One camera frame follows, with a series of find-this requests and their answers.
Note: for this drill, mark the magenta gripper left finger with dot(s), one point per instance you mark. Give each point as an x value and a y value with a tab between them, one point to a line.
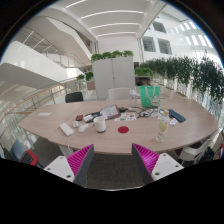
74	167

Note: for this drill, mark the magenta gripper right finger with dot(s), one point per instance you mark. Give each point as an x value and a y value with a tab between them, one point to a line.
153	166

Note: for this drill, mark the clear plastic water bottle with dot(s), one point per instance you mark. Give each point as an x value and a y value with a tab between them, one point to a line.
163	126

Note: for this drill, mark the white power bank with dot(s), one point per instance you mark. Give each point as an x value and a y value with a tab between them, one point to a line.
66	129

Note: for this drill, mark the white computer mouse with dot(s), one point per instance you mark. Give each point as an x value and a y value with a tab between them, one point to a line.
83	128

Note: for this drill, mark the red round coaster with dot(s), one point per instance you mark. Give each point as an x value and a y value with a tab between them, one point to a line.
123	129

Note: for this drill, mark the white ceramic mug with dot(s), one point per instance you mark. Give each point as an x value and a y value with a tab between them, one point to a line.
99	123

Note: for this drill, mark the white chair right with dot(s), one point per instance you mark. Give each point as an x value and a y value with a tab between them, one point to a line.
196	151

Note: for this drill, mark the sticker sheet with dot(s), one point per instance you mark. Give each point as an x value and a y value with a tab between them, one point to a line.
128	116

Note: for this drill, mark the dark blue notebook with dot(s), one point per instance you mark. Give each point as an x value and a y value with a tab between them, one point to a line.
176	115

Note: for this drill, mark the clear bottle near bag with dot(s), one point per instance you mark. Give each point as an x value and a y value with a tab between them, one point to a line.
133	95

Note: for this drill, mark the white paper sheet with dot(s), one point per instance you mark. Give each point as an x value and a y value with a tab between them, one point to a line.
44	114

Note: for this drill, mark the red and blue chair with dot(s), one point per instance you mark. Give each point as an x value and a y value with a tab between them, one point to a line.
20	154

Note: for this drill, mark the green tote bag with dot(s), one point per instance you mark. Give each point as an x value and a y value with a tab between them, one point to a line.
150	96

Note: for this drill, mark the black office chair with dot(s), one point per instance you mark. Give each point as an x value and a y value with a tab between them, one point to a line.
74	97

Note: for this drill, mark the white chair behind table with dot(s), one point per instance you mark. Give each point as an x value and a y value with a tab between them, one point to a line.
119	93

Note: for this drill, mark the white storage cabinet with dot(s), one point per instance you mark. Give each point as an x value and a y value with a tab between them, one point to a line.
113	73

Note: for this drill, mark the green hedge planter row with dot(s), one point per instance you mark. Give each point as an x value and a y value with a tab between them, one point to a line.
204	74

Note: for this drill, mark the plants on cabinet top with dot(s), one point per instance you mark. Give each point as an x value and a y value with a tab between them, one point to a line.
110	55

